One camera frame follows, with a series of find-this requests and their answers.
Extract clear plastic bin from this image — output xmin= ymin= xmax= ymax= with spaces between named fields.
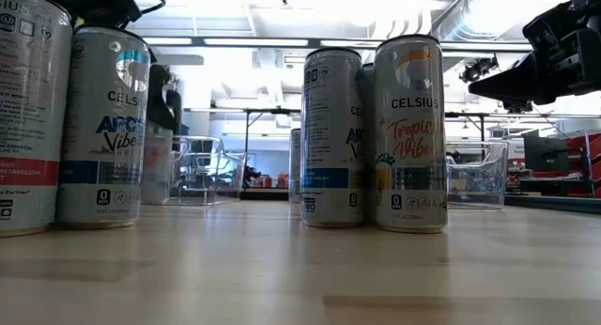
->
xmin=444 ymin=140 xmax=512 ymax=210
xmin=169 ymin=134 xmax=257 ymax=208

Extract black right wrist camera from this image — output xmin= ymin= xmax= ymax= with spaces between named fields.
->
xmin=522 ymin=0 xmax=581 ymax=52

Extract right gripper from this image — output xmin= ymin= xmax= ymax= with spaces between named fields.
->
xmin=468 ymin=26 xmax=601 ymax=106

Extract silver ventilation duct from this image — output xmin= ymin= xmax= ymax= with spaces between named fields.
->
xmin=431 ymin=0 xmax=534 ymax=40

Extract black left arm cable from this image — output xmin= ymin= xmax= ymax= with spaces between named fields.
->
xmin=122 ymin=0 xmax=167 ymax=17

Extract red storage shelving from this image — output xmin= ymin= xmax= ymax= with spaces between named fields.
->
xmin=561 ymin=132 xmax=601 ymax=199

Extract small black ceiling spotlights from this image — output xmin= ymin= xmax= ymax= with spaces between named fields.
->
xmin=501 ymin=99 xmax=535 ymax=115

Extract large black ceiling spotlights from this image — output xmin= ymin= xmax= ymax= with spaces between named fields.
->
xmin=458 ymin=55 xmax=500 ymax=85

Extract black monitor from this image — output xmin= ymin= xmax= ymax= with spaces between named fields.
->
xmin=523 ymin=135 xmax=570 ymax=174

